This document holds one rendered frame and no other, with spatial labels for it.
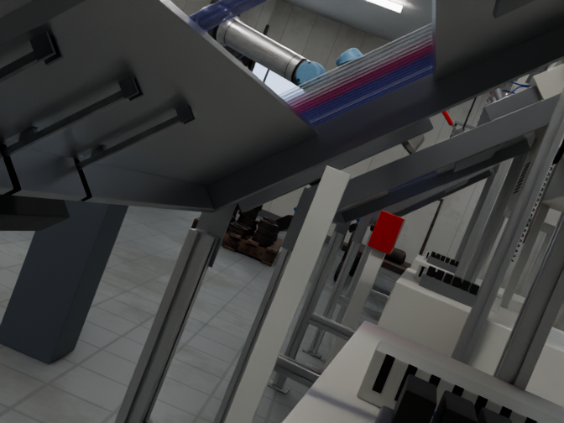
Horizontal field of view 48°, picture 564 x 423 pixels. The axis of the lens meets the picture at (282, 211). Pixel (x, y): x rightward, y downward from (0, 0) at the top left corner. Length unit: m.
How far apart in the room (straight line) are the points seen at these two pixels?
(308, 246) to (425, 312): 0.39
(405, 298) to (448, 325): 0.12
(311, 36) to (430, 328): 8.78
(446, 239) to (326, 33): 3.66
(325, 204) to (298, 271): 0.17
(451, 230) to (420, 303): 8.42
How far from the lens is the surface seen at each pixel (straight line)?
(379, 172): 1.70
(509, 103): 1.77
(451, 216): 10.10
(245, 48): 1.82
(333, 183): 1.48
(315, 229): 1.48
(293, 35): 10.28
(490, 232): 2.40
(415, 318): 1.70
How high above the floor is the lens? 0.78
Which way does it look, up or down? 3 degrees down
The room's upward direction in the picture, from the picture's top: 22 degrees clockwise
